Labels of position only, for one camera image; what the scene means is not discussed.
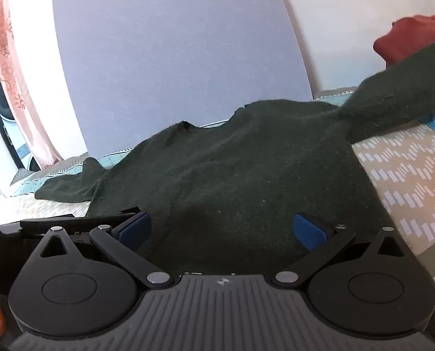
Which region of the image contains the grey-blue headboard panel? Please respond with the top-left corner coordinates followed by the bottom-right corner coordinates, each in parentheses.
top-left (52, 0), bottom-right (315, 155)

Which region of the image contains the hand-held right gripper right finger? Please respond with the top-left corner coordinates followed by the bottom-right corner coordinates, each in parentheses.
top-left (272, 213), bottom-right (409, 287)

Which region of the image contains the black frame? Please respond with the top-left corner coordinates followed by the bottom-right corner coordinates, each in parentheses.
top-left (0, 66), bottom-right (25, 171)

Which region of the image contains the beige patterned bedspread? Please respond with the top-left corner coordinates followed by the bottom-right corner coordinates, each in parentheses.
top-left (0, 86), bottom-right (435, 282)

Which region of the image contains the dark green sweater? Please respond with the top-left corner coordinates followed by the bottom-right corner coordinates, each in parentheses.
top-left (35, 36), bottom-right (435, 276)

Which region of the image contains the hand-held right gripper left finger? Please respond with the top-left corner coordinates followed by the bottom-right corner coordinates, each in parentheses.
top-left (38, 212), bottom-right (174, 289)

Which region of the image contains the pink patterned curtain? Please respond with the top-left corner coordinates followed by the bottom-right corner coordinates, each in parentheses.
top-left (0, 0), bottom-right (65, 171)

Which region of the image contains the red cloth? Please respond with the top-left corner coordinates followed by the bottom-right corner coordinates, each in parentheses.
top-left (373, 15), bottom-right (435, 71)

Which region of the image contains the dark round object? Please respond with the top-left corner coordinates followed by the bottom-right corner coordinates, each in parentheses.
top-left (0, 76), bottom-right (18, 122)

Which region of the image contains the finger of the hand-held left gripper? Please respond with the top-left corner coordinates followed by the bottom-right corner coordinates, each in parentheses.
top-left (20, 208), bottom-right (143, 232)

